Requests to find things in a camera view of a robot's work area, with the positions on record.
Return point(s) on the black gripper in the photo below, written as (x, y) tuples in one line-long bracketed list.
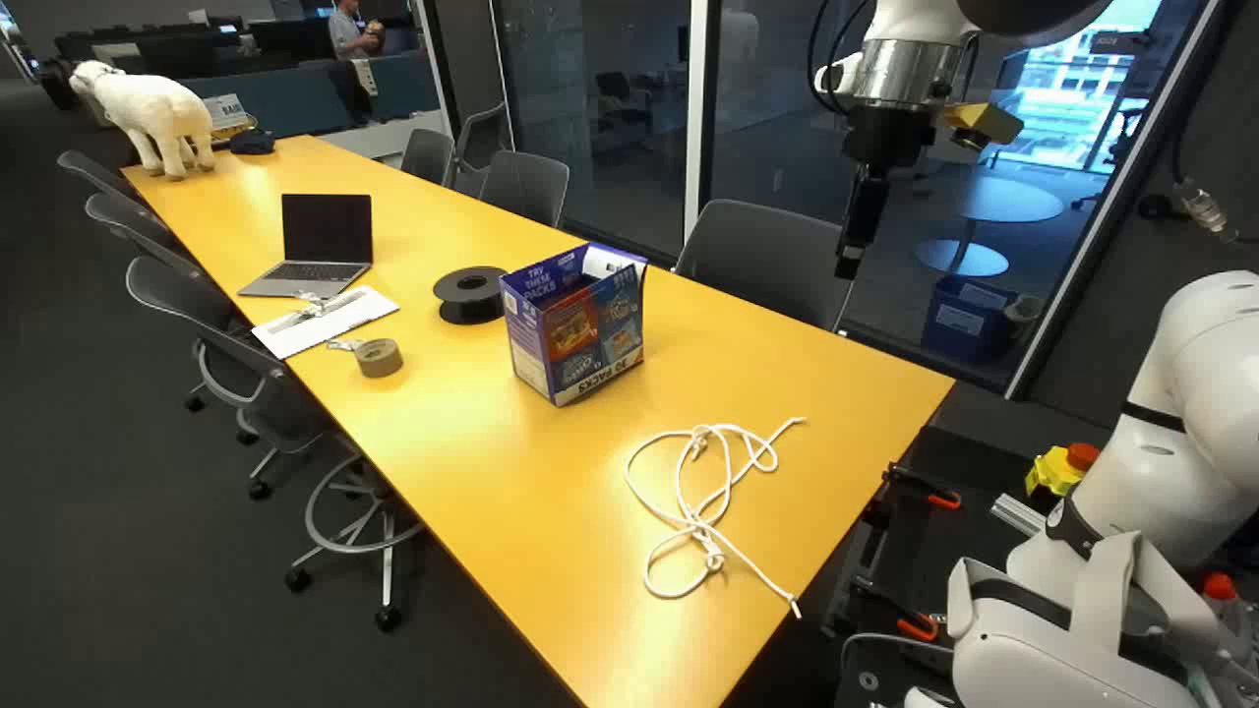
[(872, 184)]

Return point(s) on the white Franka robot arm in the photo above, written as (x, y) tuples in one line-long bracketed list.
[(905, 60)]

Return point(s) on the blue printed cardboard box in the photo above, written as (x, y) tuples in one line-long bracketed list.
[(577, 340)]

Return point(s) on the small pale box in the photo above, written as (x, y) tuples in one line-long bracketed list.
[(224, 113)]

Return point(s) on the grey office chair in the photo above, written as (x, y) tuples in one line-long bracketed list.
[(426, 155), (132, 222), (181, 310), (98, 170), (759, 258), (528, 186), (299, 418)]

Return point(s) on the orange black clamp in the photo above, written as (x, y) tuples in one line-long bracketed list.
[(911, 629), (931, 495)]

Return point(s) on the yellow emergency stop button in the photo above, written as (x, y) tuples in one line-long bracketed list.
[(1054, 469)]

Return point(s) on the grey tape roll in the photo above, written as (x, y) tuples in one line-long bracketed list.
[(377, 368)]

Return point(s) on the grey open laptop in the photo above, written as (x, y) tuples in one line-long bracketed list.
[(324, 225)]

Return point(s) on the white paper sheet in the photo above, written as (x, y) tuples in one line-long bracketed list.
[(320, 323)]

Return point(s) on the person in white shirt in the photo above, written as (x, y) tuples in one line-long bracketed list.
[(350, 27)]

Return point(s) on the blue office counter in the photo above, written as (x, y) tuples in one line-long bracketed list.
[(295, 98)]

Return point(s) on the small black device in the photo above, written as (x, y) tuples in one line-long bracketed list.
[(247, 138)]

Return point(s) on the white polar bear toy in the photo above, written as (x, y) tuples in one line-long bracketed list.
[(150, 113)]

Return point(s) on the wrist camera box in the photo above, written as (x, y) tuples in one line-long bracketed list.
[(985, 124)]

